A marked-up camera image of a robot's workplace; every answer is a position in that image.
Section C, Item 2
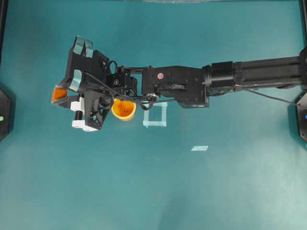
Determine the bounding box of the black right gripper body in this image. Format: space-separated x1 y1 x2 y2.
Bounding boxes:
66 47 113 131

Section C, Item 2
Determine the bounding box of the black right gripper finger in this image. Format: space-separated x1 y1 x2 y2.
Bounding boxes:
55 77 72 90
52 95 80 107

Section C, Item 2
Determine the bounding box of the orange block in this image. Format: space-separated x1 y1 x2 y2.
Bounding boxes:
51 87 67 103

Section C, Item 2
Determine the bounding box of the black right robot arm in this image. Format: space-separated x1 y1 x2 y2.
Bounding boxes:
51 48 307 130

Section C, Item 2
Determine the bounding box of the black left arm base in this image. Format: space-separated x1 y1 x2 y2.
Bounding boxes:
0 84 16 141

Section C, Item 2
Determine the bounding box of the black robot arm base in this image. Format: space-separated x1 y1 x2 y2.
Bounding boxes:
295 92 307 142

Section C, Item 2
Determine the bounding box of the orange plastic cup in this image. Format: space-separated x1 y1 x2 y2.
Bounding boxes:
111 99 137 121

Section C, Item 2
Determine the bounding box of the tape square marker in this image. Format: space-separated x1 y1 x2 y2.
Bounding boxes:
143 103 168 128

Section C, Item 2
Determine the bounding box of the small tape patch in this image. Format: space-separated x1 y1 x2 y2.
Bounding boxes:
191 146 208 151

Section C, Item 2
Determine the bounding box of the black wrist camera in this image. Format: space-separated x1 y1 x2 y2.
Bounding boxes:
106 66 138 96

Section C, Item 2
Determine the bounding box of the black cable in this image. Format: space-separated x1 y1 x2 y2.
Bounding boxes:
245 88 307 108

